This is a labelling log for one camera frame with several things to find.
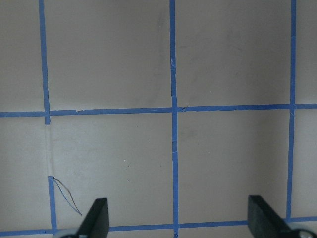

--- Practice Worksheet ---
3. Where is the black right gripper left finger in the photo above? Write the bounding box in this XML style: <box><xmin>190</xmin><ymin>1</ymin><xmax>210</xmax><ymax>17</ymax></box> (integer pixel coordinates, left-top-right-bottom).
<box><xmin>77</xmin><ymin>198</ymin><xmax>109</xmax><ymax>238</ymax></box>

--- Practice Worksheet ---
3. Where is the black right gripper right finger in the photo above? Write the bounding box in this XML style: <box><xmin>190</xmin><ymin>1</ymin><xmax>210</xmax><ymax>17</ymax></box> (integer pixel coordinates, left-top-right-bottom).
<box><xmin>247</xmin><ymin>195</ymin><xmax>295</xmax><ymax>238</ymax></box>

